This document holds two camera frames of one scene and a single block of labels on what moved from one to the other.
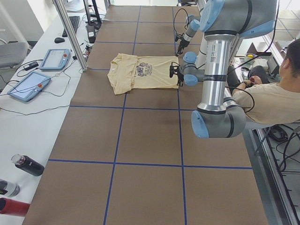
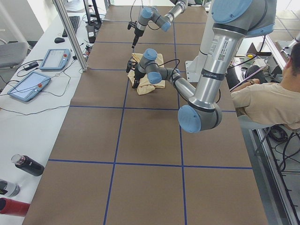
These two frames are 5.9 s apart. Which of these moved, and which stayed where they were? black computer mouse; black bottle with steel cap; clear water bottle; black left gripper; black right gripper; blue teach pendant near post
Moved: black right gripper; black left gripper
Stayed: black computer mouse; black bottle with steel cap; blue teach pendant near post; clear water bottle
